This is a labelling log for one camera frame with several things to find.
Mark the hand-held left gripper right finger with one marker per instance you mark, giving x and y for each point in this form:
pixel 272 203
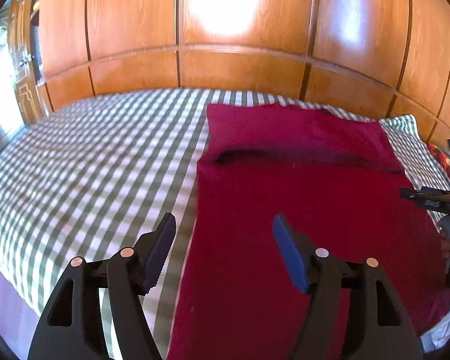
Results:
pixel 290 251

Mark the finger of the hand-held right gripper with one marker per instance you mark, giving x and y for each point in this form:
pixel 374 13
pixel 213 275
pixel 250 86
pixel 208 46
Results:
pixel 427 203
pixel 437 190

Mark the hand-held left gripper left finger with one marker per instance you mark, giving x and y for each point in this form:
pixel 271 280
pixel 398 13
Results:
pixel 159 247

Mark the dark red sweater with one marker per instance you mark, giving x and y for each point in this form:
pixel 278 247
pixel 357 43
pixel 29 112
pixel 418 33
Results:
pixel 285 195

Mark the multicoloured checked pillow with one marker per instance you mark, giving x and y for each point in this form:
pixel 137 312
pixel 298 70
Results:
pixel 440 161

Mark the green checkered bed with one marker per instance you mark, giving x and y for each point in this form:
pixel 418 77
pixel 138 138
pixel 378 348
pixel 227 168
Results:
pixel 78 157

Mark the purple bed cover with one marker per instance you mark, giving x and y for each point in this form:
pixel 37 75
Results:
pixel 0 300

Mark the wooden wardrobe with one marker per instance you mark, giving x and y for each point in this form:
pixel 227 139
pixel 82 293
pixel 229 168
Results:
pixel 247 63

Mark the wooden panelled door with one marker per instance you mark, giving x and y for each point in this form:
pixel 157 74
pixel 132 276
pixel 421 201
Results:
pixel 26 97

